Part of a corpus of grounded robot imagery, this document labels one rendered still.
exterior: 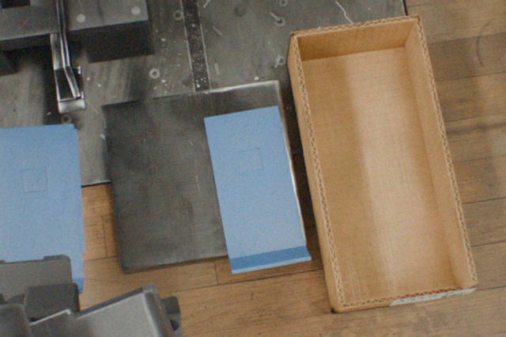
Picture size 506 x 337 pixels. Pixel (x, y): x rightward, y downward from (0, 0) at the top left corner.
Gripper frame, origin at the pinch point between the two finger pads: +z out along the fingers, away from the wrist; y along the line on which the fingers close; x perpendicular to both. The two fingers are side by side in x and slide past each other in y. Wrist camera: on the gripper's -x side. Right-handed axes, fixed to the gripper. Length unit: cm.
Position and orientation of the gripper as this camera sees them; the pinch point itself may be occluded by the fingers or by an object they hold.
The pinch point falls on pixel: (37, 290)
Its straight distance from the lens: 83.7
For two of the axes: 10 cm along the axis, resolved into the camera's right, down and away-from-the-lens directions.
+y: -0.5, -9.7, -2.2
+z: -1.5, -2.1, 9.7
